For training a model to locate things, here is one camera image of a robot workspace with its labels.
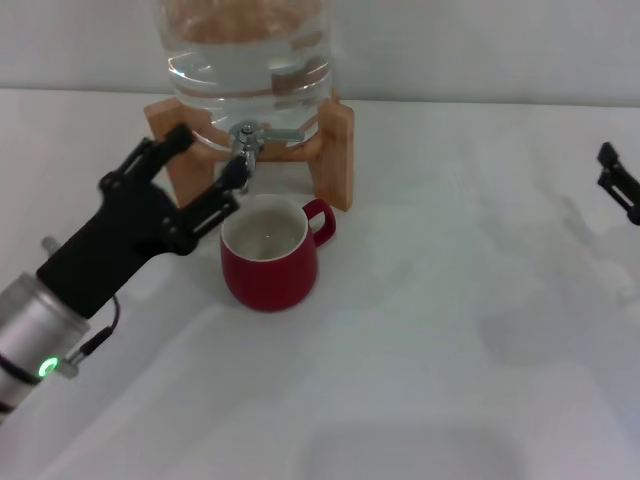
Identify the chrome metal faucet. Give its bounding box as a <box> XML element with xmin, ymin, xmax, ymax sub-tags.
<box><xmin>228</xmin><ymin>120</ymin><xmax>305</xmax><ymax>195</ymax></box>

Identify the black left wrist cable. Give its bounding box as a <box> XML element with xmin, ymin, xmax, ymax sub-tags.
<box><xmin>62</xmin><ymin>294</ymin><xmax>121</xmax><ymax>379</ymax></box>

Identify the red ceramic cup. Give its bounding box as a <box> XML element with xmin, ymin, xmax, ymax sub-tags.
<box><xmin>220</xmin><ymin>194</ymin><xmax>337</xmax><ymax>312</ymax></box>

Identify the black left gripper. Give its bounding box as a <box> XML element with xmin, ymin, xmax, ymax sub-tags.
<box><xmin>37</xmin><ymin>124</ymin><xmax>251</xmax><ymax>319</ymax></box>

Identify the glass water dispenser jar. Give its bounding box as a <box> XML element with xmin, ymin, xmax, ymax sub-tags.
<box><xmin>158</xmin><ymin>0</ymin><xmax>334</xmax><ymax>151</ymax></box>

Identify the wooden dispenser stand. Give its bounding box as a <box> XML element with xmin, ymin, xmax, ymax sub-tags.
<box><xmin>143</xmin><ymin>89</ymin><xmax>356</xmax><ymax>210</ymax></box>

